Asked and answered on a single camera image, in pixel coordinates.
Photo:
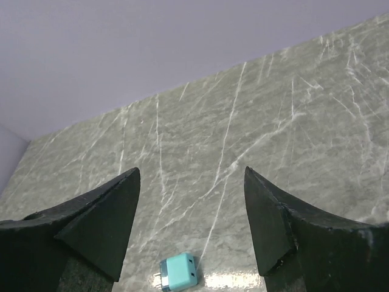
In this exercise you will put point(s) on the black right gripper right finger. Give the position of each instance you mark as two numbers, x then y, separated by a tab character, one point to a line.
299	247

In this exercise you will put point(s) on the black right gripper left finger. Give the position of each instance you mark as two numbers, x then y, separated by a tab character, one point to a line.
78	245

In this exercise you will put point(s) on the teal USB charger plug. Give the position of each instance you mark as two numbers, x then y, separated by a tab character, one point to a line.
176	273

